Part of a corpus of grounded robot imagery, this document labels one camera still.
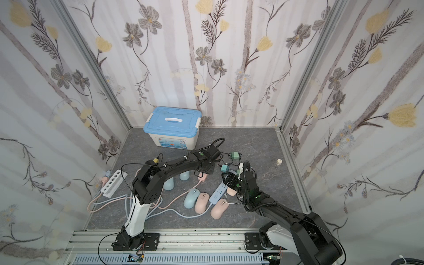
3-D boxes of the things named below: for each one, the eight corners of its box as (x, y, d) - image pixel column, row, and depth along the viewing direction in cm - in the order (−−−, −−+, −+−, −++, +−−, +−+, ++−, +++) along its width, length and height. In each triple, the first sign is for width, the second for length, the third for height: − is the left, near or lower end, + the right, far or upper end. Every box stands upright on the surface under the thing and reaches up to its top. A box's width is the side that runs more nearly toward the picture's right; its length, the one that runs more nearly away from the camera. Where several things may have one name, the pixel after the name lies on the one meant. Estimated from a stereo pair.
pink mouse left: (192, 211, 84) (192, 210, 82) (199, 192, 91) (199, 190, 89) (204, 215, 83) (203, 213, 81) (210, 195, 90) (210, 194, 88)
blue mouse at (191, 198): (182, 206, 87) (181, 204, 84) (191, 188, 93) (191, 186, 91) (191, 210, 85) (190, 209, 83) (200, 192, 92) (200, 190, 89)
